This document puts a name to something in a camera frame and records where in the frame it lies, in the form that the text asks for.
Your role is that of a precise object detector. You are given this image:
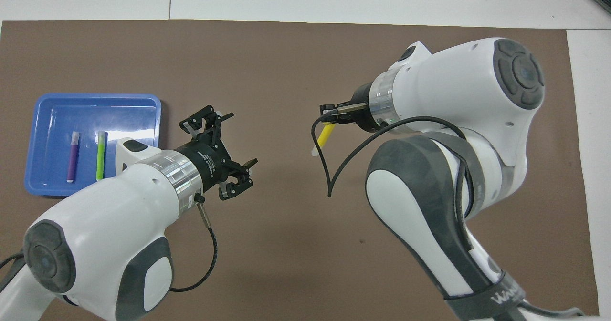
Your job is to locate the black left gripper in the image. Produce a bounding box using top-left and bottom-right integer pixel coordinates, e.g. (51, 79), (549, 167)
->
(174, 105), (258, 201)

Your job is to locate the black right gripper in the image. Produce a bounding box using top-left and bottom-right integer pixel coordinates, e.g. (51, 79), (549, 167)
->
(320, 83), (382, 133)

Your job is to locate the yellow highlighter pen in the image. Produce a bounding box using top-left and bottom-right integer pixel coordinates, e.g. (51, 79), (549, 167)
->
(312, 123), (336, 157)

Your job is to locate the green highlighter pen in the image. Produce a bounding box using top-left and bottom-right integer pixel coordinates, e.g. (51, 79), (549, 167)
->
(96, 131), (108, 182)

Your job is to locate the brown table mat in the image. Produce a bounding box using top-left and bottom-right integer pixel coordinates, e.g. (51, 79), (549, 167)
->
(0, 20), (601, 321)

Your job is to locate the purple highlighter pen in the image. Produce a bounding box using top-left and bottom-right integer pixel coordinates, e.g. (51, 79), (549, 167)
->
(66, 132), (81, 183)

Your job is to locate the blue plastic tray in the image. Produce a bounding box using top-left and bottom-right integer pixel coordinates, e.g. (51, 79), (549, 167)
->
(24, 93), (162, 197)

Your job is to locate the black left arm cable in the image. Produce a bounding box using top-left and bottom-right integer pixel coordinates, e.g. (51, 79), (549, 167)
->
(0, 193), (218, 294)

